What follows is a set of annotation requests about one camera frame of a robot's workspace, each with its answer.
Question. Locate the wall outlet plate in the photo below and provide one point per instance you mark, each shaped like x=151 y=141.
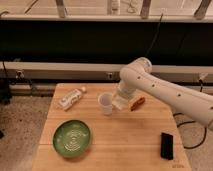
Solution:
x=110 y=75

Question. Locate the white sponge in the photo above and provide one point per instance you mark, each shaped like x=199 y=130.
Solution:
x=120 y=104

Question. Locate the white ceramic cup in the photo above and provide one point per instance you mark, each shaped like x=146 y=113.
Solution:
x=105 y=103

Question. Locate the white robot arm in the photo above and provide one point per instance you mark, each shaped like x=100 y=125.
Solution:
x=137 y=76

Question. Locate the green patterned plate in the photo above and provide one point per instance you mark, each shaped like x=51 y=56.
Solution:
x=72 y=138

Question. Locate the brown sausage toy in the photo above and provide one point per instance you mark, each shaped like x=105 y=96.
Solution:
x=137 y=103

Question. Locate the black rectangular block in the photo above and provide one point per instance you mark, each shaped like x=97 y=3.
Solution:
x=166 y=151

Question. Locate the white tube bottle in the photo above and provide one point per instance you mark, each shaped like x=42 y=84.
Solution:
x=71 y=98

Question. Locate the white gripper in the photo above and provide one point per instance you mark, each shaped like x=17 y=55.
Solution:
x=124 y=91

